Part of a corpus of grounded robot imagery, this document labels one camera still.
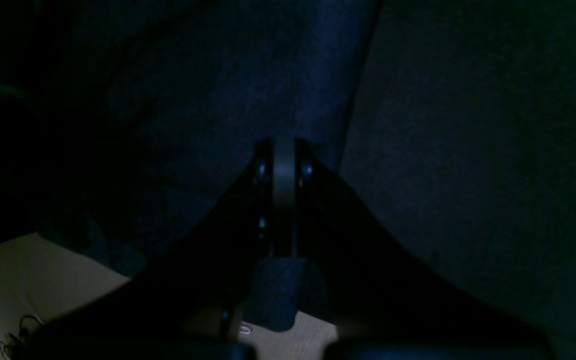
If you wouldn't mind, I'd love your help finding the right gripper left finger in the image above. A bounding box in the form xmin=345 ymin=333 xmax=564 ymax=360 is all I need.
xmin=18 ymin=138 xmax=286 ymax=360

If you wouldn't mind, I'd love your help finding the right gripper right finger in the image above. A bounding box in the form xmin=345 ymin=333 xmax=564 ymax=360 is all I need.
xmin=289 ymin=138 xmax=554 ymax=360

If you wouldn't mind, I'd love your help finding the dark grey T-shirt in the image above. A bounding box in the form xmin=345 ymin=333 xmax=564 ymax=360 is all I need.
xmin=33 ymin=0 xmax=384 ymax=331

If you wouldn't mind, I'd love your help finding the black table cloth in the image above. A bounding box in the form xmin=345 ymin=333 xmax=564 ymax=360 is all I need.
xmin=342 ymin=0 xmax=576 ymax=360

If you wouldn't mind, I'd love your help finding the black floor cable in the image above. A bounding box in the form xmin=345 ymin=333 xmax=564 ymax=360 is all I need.
xmin=0 ymin=314 xmax=44 ymax=358

